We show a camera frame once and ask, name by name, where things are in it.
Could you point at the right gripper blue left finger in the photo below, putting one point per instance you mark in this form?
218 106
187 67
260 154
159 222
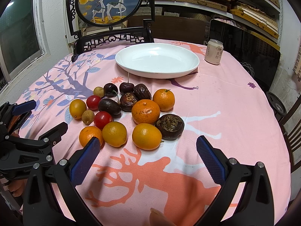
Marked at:
82 160

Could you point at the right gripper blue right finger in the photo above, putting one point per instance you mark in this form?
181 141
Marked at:
213 160

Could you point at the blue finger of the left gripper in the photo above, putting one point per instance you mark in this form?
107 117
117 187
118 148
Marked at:
24 108
55 134

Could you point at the small orange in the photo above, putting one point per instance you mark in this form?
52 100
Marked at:
89 132

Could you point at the yellow orange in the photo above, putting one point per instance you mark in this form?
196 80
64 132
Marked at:
115 134
76 108
146 136

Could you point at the brown longan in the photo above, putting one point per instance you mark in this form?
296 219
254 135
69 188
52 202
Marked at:
88 117
99 91

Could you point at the red cherry tomato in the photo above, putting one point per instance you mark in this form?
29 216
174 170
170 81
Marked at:
101 119
92 102

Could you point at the large dark dried fruit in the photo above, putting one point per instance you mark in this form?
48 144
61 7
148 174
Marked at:
171 126

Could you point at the dark oblong plum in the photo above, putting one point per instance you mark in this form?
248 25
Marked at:
110 106

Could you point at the brown water chestnut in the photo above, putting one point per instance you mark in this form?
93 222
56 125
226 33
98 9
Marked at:
127 101

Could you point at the mandarin orange with stem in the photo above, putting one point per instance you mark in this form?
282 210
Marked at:
165 99

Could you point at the dark cherry with stem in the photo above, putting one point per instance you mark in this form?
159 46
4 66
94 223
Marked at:
126 87

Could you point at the large mandarin orange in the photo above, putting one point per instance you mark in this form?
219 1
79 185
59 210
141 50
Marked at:
145 111

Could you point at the dark wrinkled passion fruit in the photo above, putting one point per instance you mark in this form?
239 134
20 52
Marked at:
142 92

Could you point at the person's left hand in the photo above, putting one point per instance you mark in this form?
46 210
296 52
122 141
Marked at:
17 187

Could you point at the person's right hand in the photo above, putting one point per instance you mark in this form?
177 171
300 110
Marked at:
158 219

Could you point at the window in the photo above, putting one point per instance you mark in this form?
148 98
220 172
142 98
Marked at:
21 37

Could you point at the round black stool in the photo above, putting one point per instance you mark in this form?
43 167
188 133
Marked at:
276 104

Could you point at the dark wooden chair right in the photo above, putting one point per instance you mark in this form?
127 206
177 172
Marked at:
292 139

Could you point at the pink printed tablecloth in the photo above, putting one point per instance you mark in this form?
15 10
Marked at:
222 103

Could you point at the pink beverage can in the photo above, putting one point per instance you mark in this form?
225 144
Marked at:
214 52

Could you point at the black screen panel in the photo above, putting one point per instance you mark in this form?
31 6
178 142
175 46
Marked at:
260 59

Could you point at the white oval plate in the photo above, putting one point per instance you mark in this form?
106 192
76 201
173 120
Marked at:
157 60

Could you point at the black carved wooden stand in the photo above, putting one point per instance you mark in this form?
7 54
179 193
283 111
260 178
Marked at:
88 37

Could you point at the round deer painting screen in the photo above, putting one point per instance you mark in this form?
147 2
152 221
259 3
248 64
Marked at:
102 13

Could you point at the wooden shelf with books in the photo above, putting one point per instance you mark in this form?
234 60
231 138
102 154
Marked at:
260 17

